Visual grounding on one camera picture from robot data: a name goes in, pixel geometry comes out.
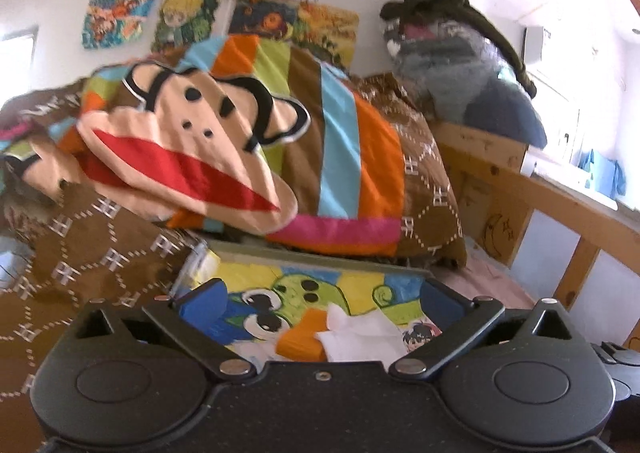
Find white tissue sheets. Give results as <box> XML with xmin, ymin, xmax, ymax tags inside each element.
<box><xmin>316</xmin><ymin>303</ymin><xmax>407</xmax><ymax>369</ymax></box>

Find orange fabric roll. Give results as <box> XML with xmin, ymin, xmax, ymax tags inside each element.
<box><xmin>276</xmin><ymin>308</ymin><xmax>328</xmax><ymax>362</ymax></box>

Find pink blanket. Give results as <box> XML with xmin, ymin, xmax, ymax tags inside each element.
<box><xmin>431</xmin><ymin>254</ymin><xmax>535</xmax><ymax>309</ymax></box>

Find grey tray with cartoon liner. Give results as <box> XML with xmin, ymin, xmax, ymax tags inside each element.
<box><xmin>171</xmin><ymin>245</ymin><xmax>436</xmax><ymax>369</ymax></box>

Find brown PF patterned quilt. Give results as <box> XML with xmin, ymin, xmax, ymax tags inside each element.
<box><xmin>0</xmin><ymin>182</ymin><xmax>208</xmax><ymax>403</ymax></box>

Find monkey face striped pillow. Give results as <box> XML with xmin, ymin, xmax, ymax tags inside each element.
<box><xmin>0</xmin><ymin>32</ymin><xmax>469</xmax><ymax>267</ymax></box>

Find bagged bedding bundle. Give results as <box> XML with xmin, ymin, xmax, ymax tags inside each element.
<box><xmin>384</xmin><ymin>20</ymin><xmax>548</xmax><ymax>149</ymax></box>

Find blond character poster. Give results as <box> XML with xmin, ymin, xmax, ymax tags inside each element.
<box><xmin>151</xmin><ymin>0</ymin><xmax>221</xmax><ymax>52</ymax></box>

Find anime poster lower left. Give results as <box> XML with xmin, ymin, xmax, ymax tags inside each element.
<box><xmin>81</xmin><ymin>0</ymin><xmax>156</xmax><ymax>49</ymax></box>

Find dark swirl painting poster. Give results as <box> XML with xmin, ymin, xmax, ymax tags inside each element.
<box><xmin>228</xmin><ymin>0</ymin><xmax>298</xmax><ymax>40</ymax></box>

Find yellow landscape poster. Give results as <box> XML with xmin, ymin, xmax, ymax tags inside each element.
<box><xmin>293</xmin><ymin>2</ymin><xmax>359</xmax><ymax>71</ymax></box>

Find dark olive garment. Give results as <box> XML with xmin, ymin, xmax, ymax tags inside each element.
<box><xmin>380</xmin><ymin>0</ymin><xmax>537</xmax><ymax>99</ymax></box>

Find wooden bed frame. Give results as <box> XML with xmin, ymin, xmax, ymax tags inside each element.
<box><xmin>429</xmin><ymin>119</ymin><xmax>640</xmax><ymax>351</ymax></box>

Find white wall air conditioner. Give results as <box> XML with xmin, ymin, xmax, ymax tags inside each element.
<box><xmin>523</xmin><ymin>25</ymin><xmax>547</xmax><ymax>65</ymax></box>

